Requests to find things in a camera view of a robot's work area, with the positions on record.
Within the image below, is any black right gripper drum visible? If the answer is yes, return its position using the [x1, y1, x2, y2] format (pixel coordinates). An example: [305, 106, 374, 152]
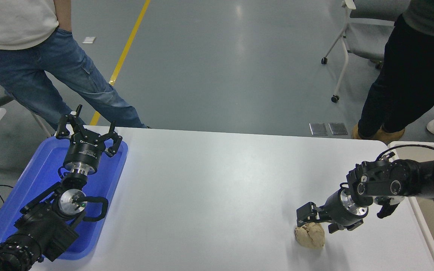
[320, 190, 365, 231]

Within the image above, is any metal floor plate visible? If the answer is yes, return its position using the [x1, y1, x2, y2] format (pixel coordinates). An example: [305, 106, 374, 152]
[329, 122, 348, 136]
[309, 122, 328, 136]

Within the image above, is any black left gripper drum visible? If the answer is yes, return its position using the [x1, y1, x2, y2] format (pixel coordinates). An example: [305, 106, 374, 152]
[63, 132, 107, 170]

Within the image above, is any person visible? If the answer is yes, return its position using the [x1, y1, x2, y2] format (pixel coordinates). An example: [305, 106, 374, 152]
[0, 0, 150, 131]
[352, 0, 434, 146]

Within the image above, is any tan paper ball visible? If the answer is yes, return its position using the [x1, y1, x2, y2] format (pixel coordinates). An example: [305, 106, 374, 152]
[294, 222, 326, 249]

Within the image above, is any blue plastic tray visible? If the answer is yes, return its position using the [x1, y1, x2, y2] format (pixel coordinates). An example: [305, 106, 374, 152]
[0, 135, 129, 261]

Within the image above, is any large pale bin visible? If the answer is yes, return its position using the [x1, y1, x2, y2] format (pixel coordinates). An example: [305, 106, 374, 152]
[388, 141, 434, 271]

